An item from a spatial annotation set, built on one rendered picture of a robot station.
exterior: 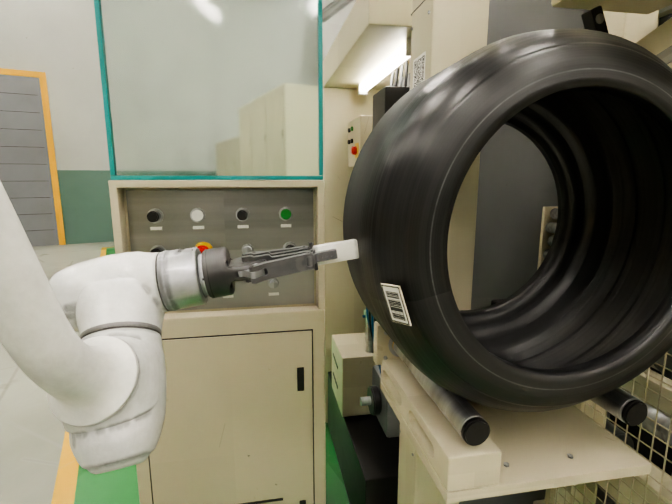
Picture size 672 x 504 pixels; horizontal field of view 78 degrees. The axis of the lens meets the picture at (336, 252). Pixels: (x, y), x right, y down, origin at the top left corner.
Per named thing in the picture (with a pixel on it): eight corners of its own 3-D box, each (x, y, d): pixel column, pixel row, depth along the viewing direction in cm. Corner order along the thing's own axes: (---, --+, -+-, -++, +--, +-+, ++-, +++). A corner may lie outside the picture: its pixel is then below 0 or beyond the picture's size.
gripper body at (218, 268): (195, 255, 58) (262, 244, 59) (203, 246, 66) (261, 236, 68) (206, 306, 59) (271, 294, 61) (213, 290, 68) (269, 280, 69)
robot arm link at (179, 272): (166, 246, 65) (204, 240, 66) (178, 301, 67) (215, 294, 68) (151, 257, 57) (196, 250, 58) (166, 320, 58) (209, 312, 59)
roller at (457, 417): (393, 354, 96) (389, 337, 95) (411, 348, 97) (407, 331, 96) (466, 451, 62) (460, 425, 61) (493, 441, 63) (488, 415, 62)
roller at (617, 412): (513, 346, 102) (499, 339, 101) (522, 330, 101) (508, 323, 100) (639, 431, 68) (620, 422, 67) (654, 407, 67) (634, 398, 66)
